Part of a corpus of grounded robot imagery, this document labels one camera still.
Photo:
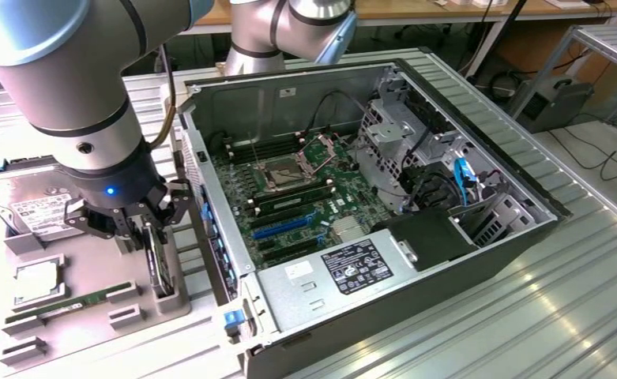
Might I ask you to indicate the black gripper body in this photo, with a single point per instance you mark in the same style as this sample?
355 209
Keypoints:
109 185

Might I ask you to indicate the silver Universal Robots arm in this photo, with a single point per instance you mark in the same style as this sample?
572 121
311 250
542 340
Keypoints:
72 91

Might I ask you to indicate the grey parts rack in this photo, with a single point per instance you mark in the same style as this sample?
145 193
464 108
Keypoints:
92 268

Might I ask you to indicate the hard disk with white label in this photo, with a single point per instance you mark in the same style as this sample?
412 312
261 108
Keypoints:
24 197

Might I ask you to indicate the silver CPU chip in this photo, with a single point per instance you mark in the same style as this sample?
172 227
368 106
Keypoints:
37 282

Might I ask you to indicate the thin metal locking lever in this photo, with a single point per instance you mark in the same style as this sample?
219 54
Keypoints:
256 154

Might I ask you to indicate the black expansion slot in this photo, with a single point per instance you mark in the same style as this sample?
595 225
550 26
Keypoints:
292 250
280 218

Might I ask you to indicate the green RAM stick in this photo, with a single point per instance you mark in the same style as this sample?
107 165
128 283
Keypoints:
72 302

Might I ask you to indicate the blue expansion slot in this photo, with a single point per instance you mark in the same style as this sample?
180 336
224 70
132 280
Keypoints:
283 229

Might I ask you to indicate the CPU socket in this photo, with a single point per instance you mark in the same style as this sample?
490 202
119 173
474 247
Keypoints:
283 173

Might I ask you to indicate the black installed RAM stick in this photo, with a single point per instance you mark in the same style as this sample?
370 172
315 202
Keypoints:
295 198

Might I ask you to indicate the metal socket cover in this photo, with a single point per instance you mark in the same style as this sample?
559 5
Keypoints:
319 152

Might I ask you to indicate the blue case latch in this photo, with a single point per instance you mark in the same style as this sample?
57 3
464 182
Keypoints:
233 320

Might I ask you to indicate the green motherboard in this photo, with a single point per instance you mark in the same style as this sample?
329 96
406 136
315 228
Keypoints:
351 197

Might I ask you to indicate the small silver heat sink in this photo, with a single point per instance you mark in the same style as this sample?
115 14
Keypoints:
352 231

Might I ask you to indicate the silver power supply unit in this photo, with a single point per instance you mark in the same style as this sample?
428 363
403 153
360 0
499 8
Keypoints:
335 284

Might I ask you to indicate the metal disk bay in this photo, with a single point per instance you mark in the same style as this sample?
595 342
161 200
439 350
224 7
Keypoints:
394 130

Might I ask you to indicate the black plastic air shroud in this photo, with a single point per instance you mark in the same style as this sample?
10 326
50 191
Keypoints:
424 237

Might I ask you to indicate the open black PC case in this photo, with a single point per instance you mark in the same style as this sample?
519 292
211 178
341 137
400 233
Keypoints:
446 276

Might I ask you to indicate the wooden desk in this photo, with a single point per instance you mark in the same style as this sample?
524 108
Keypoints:
419 10

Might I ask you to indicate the black box on floor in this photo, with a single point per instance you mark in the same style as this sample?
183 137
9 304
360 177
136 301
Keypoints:
554 102

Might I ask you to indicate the metal slat frame table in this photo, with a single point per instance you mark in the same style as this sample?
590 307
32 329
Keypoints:
608 51

